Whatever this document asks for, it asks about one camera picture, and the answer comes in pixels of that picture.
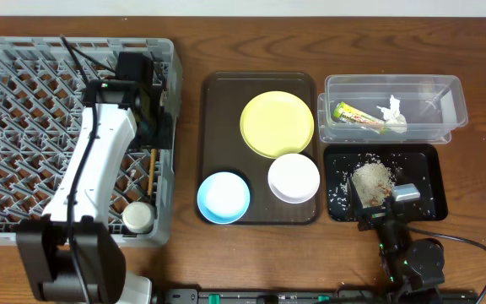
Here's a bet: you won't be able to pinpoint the grey plastic dish rack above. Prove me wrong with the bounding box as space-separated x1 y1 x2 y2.
0 36 183 247

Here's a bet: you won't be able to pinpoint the rice leftovers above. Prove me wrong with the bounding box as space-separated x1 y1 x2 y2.
329 151 432 212

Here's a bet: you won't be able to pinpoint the light blue bowl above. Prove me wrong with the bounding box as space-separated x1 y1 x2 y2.
197 171 251 225

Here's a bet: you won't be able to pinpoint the white paper napkin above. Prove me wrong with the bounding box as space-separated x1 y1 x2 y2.
377 95 408 133

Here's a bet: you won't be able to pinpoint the wooden chopstick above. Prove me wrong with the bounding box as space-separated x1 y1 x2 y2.
148 149 157 198

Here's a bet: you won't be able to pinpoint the black waste tray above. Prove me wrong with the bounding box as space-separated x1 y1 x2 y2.
323 144 448 222

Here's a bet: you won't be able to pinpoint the clear plastic bin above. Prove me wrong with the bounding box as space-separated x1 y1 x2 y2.
317 74 468 144

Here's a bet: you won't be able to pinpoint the white cup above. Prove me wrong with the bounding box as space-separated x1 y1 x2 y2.
121 202 154 234

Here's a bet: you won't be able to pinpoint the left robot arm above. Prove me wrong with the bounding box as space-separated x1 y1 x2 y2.
16 52 175 303

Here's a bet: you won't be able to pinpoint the green orange snack wrapper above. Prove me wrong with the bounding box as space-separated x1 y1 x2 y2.
332 101 386 133

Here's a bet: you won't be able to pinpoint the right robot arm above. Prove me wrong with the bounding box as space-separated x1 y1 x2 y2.
348 176 445 303

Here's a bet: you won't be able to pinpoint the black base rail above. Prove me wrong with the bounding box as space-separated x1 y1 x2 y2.
150 289 478 304

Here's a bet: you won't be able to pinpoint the yellow round plate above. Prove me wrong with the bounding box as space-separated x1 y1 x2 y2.
240 91 314 159

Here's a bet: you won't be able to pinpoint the white bowl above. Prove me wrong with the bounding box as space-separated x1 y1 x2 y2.
267 154 320 204

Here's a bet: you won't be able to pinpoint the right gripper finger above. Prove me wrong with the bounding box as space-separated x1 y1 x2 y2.
394 167 420 186
348 181 364 211

